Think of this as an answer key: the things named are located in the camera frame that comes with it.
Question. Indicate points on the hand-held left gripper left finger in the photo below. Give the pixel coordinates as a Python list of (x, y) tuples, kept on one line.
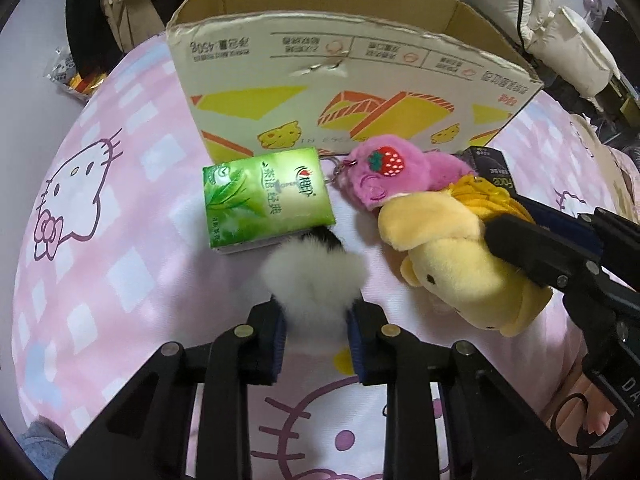
[(276, 347)]

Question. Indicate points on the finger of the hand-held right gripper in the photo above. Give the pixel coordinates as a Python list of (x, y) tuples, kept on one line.
[(565, 225), (537, 250)]

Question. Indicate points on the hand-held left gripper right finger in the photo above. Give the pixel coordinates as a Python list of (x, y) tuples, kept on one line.
[(358, 352)]

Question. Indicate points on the white and black fluffy plush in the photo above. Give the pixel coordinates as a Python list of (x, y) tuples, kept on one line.
[(312, 277)]

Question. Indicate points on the yellow plush toy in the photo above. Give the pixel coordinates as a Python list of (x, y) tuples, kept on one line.
[(450, 255)]

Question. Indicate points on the printed cardboard box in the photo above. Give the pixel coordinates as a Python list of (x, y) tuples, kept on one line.
[(345, 70)]

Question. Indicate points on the person's right hand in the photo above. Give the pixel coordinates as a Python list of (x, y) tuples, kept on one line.
[(587, 410)]

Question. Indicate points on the small black box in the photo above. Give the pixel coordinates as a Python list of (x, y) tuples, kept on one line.
[(487, 165)]

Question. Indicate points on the green tissue pack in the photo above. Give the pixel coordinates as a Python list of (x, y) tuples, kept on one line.
[(265, 197)]

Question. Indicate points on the white pillow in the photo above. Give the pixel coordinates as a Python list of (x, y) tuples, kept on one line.
[(580, 50)]

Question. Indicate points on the pink cat printed blanket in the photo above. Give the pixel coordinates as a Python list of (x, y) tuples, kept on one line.
[(125, 240)]

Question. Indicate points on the blue jeans leg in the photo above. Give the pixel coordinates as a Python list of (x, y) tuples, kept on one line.
[(42, 445)]

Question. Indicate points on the pile of snack packets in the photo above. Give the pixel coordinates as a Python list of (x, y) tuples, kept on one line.
[(75, 77)]

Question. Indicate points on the hanging beige coat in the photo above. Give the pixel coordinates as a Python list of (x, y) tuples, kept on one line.
[(127, 5)]

